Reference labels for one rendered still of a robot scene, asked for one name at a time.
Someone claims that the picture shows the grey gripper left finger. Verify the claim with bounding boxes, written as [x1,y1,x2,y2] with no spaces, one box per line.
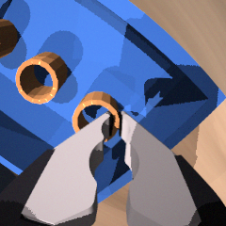
[0,110,114,226]

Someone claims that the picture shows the blue crate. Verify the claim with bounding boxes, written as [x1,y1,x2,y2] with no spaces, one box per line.
[0,0,226,203]

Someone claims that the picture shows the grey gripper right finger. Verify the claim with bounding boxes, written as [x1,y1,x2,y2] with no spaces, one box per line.
[119,111,226,226]

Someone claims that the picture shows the bronze bushing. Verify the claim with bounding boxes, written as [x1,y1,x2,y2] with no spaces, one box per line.
[0,19,18,58]
[73,91,120,141]
[16,52,68,104]

